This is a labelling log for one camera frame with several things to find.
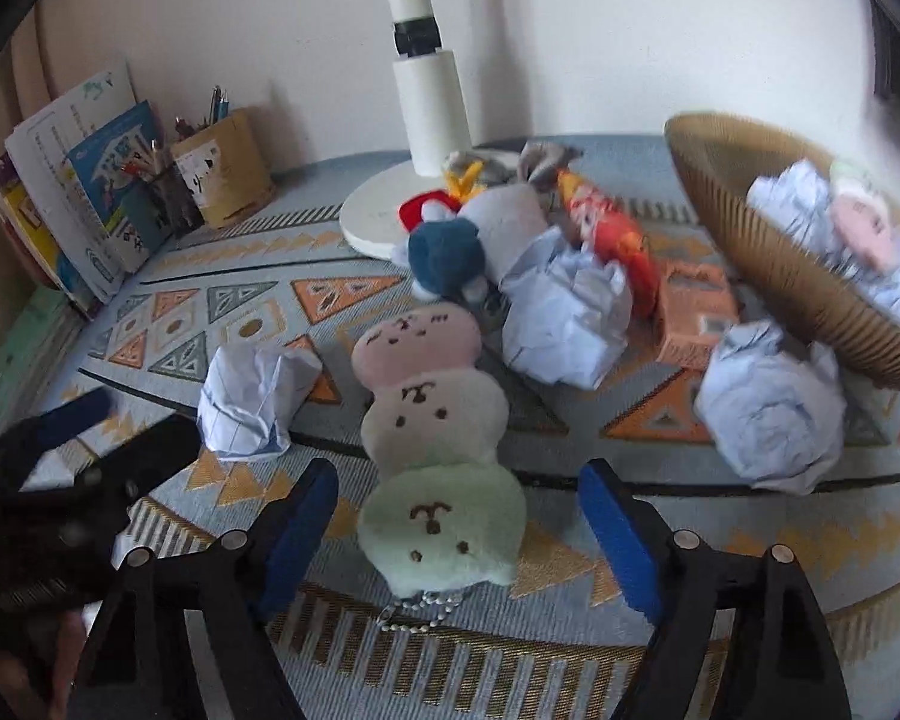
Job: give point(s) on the white paper ball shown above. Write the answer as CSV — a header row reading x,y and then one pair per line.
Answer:
x,y
772,405
562,315
896,292
259,401
795,202

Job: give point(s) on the black mesh pen holder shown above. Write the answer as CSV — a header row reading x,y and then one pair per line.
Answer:
x,y
176,202

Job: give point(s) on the green book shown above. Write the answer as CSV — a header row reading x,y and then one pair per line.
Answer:
x,y
15,360

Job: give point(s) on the small orange box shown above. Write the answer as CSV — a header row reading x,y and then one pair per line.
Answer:
x,y
690,315

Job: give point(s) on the beige curtain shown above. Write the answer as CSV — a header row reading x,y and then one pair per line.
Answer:
x,y
22,67

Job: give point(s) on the red and white plush toy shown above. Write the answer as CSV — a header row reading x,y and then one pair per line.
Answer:
x,y
420,208

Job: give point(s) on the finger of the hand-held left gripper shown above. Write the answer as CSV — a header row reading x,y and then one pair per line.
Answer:
x,y
146,457
75,416

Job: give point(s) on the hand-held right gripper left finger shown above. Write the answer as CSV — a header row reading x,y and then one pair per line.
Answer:
x,y
300,532

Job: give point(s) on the woven basket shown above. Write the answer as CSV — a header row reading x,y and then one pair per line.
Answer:
x,y
757,270

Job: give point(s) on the tan cardboard pen holder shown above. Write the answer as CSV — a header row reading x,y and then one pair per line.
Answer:
x,y
225,172

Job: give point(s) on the three-ball dango plush toy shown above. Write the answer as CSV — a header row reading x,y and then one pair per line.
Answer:
x,y
435,517

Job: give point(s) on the patterned table mat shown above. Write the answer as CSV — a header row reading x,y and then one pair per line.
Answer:
x,y
495,660

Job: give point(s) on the bunch of pens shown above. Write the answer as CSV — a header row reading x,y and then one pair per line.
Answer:
x,y
214,109

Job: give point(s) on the yellow book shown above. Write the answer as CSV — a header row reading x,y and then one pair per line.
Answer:
x,y
26,221

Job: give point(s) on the red orange snack packet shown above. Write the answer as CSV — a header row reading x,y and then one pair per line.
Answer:
x,y
615,240

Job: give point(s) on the grey plush toy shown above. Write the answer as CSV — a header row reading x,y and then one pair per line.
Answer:
x,y
510,221

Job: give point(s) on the bunch of pencils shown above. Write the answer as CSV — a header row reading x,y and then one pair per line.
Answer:
x,y
148,159

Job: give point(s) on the white desk lamp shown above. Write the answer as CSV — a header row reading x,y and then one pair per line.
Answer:
x,y
427,112

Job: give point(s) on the blue illustrated book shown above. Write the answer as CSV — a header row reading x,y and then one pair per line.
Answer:
x,y
120,187

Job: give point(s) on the pink plush toy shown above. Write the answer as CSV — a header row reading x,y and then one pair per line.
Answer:
x,y
866,229

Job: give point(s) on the yellow plush toy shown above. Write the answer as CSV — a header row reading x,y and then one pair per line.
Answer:
x,y
465,180

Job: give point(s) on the row of standing books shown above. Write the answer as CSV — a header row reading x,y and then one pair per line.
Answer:
x,y
60,142

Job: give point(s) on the person's left hand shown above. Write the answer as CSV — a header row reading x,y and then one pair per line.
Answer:
x,y
22,675

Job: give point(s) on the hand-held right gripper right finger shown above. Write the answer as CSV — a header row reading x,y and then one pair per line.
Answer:
x,y
619,532

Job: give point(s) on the blue plush toy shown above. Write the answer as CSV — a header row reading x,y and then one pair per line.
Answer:
x,y
442,255

